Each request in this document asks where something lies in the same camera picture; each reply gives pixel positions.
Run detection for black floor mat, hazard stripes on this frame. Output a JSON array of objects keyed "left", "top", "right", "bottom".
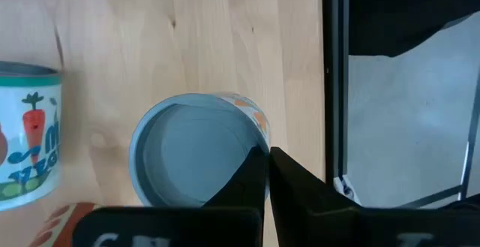
[{"left": 348, "top": 0, "right": 480, "bottom": 57}]

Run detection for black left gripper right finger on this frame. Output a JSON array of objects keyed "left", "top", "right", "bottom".
[{"left": 268, "top": 146, "right": 480, "bottom": 247}]

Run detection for mixed vegetables can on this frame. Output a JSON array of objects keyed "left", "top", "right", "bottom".
[{"left": 0, "top": 61, "right": 63, "bottom": 212}]

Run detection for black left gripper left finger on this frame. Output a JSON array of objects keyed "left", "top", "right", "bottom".
[{"left": 73, "top": 145, "right": 269, "bottom": 247}]

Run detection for white can with orange carrots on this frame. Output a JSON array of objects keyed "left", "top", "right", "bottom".
[{"left": 128, "top": 92, "right": 272, "bottom": 207}]

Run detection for diced tomatoes can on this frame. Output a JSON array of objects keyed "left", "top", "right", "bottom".
[{"left": 28, "top": 201, "right": 101, "bottom": 247}]

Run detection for black aluminium table frame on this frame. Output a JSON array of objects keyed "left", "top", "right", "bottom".
[{"left": 321, "top": 0, "right": 350, "bottom": 188}]

